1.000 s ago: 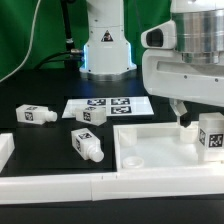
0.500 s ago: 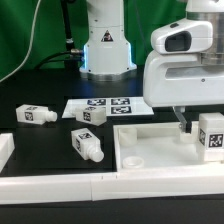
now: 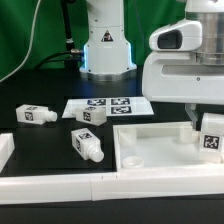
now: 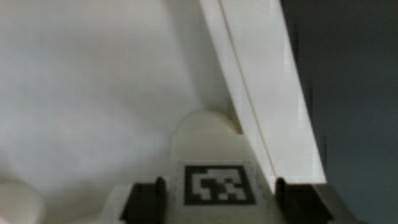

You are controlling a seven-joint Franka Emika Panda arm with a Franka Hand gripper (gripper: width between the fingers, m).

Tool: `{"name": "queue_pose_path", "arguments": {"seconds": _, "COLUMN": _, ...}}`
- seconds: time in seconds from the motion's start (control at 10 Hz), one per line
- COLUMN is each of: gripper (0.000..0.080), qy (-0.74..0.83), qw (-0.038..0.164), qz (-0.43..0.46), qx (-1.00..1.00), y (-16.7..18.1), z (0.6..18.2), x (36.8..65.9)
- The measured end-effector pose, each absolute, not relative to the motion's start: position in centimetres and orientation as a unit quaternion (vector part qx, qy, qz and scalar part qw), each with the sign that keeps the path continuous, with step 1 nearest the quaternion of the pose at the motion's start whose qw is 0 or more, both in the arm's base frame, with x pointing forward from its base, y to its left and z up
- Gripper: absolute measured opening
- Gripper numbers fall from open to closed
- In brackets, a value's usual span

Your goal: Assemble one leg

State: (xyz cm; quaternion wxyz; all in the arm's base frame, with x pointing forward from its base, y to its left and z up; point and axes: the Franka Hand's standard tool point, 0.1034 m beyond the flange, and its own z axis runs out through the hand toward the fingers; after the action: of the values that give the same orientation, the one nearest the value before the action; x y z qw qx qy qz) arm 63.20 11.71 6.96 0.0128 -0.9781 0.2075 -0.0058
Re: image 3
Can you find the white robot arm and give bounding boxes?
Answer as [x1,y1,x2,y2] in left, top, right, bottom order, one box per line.
[142,0,224,123]

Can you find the white fence wall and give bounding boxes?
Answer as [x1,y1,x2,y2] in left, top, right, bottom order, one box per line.
[0,164,224,205]
[0,133,15,172]

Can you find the white front fence wall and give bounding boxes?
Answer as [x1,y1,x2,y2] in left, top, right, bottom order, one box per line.
[0,164,224,205]

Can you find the white left fence wall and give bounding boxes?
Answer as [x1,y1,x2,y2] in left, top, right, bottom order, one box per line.
[0,133,15,172]

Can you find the white sheet with tags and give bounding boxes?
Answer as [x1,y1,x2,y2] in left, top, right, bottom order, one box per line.
[62,97,154,118]

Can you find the black pole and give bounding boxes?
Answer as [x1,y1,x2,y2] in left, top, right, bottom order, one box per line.
[60,0,78,70]

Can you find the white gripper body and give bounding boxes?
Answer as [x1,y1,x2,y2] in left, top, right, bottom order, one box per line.
[142,52,224,105]

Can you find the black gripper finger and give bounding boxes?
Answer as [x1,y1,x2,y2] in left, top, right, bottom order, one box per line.
[185,103,199,130]

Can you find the white square table top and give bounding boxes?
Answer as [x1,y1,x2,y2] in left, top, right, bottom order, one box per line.
[113,122,222,171]

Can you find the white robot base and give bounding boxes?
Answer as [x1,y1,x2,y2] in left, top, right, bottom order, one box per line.
[80,0,137,81]

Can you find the white cable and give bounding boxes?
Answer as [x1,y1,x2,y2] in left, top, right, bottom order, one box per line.
[0,0,42,83]

